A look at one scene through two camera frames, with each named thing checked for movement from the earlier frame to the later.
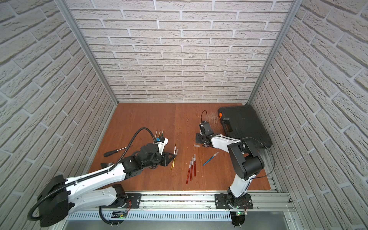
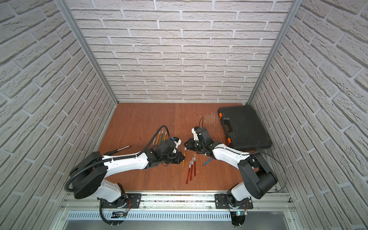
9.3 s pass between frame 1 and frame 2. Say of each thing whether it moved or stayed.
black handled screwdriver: stayed
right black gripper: moved
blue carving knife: stayed
